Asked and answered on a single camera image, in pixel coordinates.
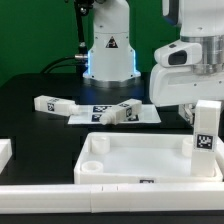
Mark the white front barrier rail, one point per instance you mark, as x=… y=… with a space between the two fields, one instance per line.
x=95 y=198

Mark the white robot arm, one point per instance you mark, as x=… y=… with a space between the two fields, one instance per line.
x=191 y=68

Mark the white left barrier block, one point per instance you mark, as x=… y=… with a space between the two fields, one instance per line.
x=5 y=153

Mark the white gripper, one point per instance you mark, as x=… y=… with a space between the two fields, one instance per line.
x=179 y=85

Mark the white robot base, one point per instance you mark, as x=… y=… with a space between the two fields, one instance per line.
x=111 y=59

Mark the white desk top tray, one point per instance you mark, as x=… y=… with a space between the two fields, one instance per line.
x=111 y=158

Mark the black camera stand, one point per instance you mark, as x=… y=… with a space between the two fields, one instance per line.
x=81 y=8

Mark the white marker sheet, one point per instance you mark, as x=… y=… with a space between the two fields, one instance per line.
x=90 y=114

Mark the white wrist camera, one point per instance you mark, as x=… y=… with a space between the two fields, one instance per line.
x=178 y=53

